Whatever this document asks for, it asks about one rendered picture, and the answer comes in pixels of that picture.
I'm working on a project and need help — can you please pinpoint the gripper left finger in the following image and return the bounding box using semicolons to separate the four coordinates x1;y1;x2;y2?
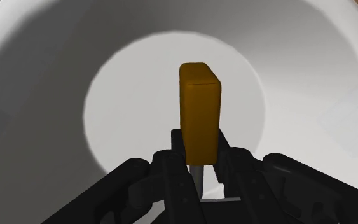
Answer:
41;129;207;224

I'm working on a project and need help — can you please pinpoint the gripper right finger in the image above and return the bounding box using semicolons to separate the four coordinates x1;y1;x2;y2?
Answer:
212;129;358;224

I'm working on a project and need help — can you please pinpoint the yellow-handled kitchen tool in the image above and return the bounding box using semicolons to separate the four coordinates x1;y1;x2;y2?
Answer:
179;62;222;199

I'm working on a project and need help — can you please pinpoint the white bowl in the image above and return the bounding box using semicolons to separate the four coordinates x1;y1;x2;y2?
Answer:
0;0;358;224

